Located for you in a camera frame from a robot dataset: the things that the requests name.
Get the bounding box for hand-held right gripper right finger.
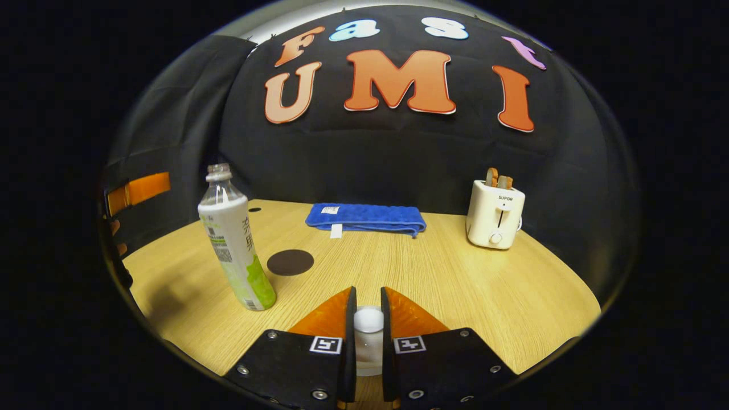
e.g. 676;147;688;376
380;286;519;410

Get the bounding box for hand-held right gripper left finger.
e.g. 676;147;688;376
222;286;358;410

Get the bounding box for white teacup lid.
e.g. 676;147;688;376
353;306;386;378

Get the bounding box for clear green label water bottle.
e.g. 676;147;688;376
197;163;277;311

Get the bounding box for dark round coaster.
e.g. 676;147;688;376
267;249;315;277

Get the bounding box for blue folded towel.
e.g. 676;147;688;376
305;203;427;239

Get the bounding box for cream white toaster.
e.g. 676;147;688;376
465;179;526;250

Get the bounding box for black backdrop cloth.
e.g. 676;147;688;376
100;5;641;297

